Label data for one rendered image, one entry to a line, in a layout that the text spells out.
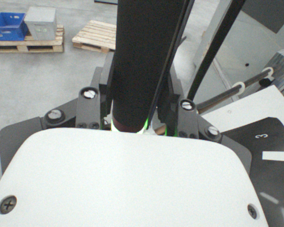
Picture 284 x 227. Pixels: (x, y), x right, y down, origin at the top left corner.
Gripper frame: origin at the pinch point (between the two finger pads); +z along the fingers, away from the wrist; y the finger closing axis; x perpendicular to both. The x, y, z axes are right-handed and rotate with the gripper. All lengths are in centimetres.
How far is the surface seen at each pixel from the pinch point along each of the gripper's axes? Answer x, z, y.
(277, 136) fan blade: -7.5, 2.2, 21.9
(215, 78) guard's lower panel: -59, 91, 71
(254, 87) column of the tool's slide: -27, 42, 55
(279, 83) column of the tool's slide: -20, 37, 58
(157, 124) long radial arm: -38.8, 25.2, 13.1
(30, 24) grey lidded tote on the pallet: -111, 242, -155
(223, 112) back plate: -26.6, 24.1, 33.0
